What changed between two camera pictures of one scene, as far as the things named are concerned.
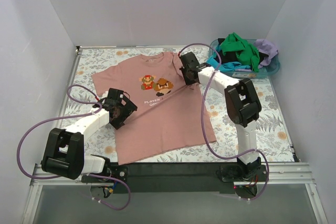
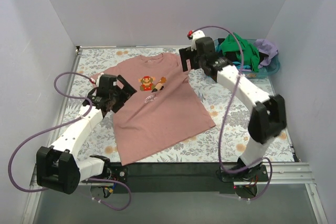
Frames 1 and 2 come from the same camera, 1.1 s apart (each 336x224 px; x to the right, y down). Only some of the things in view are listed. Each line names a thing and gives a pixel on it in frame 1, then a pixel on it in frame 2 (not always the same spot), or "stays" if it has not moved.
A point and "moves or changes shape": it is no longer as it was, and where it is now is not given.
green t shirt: [247, 53] stays
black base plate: [175, 177] stays
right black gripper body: [184, 70] to [190, 57]
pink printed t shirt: [170, 115] moves or changes shape
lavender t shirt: [266, 48] stays
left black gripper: [126, 114] to [120, 95]
